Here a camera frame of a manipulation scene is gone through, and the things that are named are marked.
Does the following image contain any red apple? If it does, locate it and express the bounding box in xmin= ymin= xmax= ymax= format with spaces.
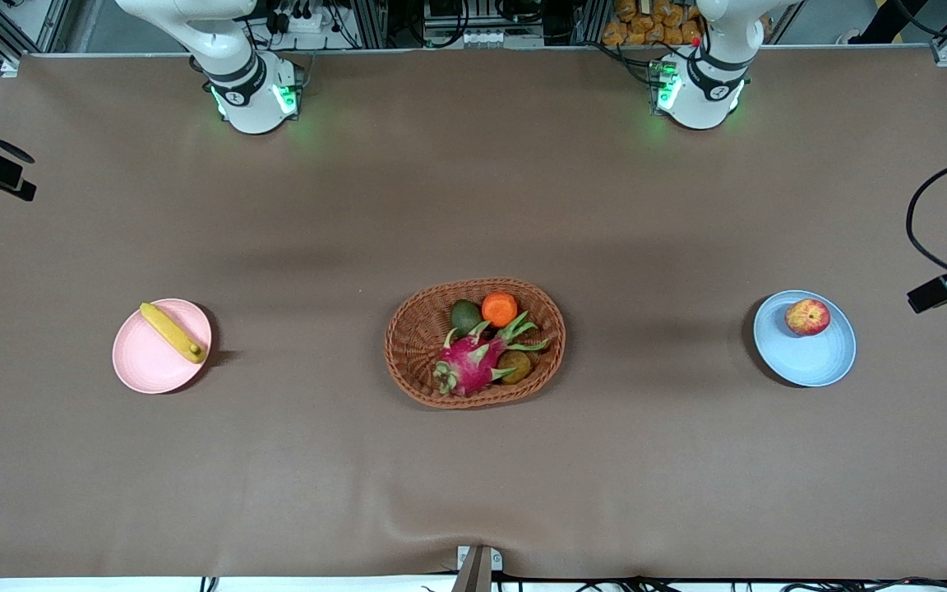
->
xmin=784 ymin=298 xmax=832 ymax=336

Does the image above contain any yellow banana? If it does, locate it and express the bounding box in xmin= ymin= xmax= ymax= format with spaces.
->
xmin=139 ymin=302 xmax=208 ymax=365

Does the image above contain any right arm base control box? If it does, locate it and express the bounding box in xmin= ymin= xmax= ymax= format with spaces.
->
xmin=272 ymin=59 xmax=305 ymax=116

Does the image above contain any left arm base control box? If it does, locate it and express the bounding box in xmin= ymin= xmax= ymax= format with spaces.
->
xmin=648 ymin=58 xmax=681 ymax=114

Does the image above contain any light blue plate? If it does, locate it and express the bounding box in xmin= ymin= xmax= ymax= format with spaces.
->
xmin=752 ymin=289 xmax=857 ymax=387

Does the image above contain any pink plate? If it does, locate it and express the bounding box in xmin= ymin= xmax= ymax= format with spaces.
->
xmin=112 ymin=298 xmax=213 ymax=395

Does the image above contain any person dark trouser leg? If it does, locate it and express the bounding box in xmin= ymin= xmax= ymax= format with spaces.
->
xmin=848 ymin=0 xmax=931 ymax=45

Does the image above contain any white power strip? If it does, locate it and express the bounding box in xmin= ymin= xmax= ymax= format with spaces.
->
xmin=270 ymin=0 xmax=344 ymax=35

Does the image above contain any bag of orange snacks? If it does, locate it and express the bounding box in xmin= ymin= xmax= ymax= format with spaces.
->
xmin=602 ymin=0 xmax=706 ymax=47

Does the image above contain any brown kiwi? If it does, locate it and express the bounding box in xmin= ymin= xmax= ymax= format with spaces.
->
xmin=498 ymin=349 xmax=535 ymax=384

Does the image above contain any orange tangerine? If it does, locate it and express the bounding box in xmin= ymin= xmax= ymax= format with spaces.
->
xmin=481 ymin=292 xmax=519 ymax=328

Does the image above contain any brown wicker basket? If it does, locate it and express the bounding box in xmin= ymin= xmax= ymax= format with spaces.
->
xmin=384 ymin=277 xmax=566 ymax=409

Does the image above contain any brown table mat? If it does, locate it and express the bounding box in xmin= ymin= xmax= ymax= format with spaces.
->
xmin=0 ymin=45 xmax=947 ymax=581

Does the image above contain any pink dragon fruit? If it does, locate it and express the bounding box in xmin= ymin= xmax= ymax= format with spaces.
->
xmin=432 ymin=310 xmax=551 ymax=397

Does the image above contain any dark green avocado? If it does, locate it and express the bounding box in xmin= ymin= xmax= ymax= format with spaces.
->
xmin=449 ymin=300 xmax=483 ymax=338

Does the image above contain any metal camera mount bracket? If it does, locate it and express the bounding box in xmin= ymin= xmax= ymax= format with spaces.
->
xmin=450 ymin=544 xmax=504 ymax=592

